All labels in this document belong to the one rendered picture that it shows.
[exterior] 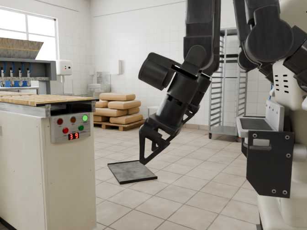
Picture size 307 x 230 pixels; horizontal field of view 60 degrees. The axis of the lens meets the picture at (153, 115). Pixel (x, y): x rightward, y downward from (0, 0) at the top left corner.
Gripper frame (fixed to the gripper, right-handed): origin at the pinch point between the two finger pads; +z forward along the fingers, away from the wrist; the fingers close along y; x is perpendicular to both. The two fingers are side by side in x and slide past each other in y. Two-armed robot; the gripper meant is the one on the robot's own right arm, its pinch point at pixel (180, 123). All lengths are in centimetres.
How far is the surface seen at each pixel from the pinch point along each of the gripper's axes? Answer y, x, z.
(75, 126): -29, -53, 37
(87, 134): -36, -48, 41
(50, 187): -17, -47, 69
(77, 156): -33, -46, 54
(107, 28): -512, -303, -5
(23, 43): -67, -135, 19
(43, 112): -14, -65, 32
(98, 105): -404, -200, 141
